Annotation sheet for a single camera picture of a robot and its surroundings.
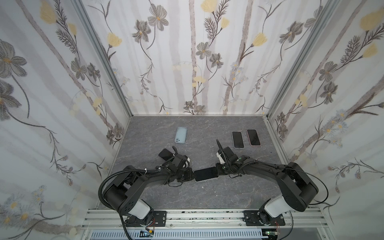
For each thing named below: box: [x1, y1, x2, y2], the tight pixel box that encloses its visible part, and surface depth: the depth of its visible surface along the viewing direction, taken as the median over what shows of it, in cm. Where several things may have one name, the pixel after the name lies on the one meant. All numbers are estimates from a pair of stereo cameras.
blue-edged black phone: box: [231, 131, 245, 149], surface depth 107 cm
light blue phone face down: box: [231, 131, 245, 149], surface depth 107 cm
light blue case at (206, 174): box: [193, 166, 219, 182], surface depth 88 cm
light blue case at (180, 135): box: [174, 126, 188, 144], surface depth 110 cm
